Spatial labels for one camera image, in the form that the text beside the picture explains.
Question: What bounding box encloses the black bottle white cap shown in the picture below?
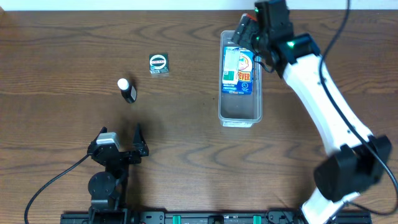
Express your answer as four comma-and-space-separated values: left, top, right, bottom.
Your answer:
117, 78, 137, 103

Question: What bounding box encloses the blue Kool Fever box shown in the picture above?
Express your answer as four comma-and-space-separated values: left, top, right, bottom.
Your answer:
221, 46, 254, 95

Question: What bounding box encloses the white green medicine box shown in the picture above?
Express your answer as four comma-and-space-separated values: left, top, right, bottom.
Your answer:
222, 48, 240, 85

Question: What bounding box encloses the dark green small box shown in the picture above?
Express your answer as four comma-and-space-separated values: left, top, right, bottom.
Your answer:
149, 53, 169, 74

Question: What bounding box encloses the red small box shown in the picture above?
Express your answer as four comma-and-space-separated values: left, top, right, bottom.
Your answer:
243, 13, 257, 22

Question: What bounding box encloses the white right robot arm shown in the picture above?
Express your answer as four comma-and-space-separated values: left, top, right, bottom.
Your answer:
232, 14, 397, 223

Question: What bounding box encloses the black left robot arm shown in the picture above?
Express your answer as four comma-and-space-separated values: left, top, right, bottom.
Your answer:
87, 124, 149, 212

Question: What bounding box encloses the clear plastic container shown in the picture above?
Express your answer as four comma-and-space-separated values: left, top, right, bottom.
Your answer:
218, 30, 262, 128

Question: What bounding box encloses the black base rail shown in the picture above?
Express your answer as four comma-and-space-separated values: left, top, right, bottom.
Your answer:
60, 210, 373, 224

